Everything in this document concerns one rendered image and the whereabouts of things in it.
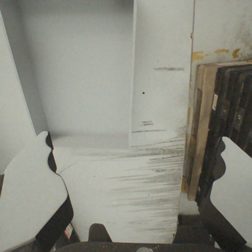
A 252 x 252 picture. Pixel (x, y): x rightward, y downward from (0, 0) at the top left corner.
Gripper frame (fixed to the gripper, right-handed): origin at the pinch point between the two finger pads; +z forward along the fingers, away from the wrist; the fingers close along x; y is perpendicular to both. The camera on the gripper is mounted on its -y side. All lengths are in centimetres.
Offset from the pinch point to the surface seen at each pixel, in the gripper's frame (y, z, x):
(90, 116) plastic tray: 7.9, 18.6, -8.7
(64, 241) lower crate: 54, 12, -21
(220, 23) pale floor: -20, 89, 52
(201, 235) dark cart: 165, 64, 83
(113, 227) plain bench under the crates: 57, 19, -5
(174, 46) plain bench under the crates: -6.4, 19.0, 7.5
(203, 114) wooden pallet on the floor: 31, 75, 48
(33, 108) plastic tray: 5.1, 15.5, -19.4
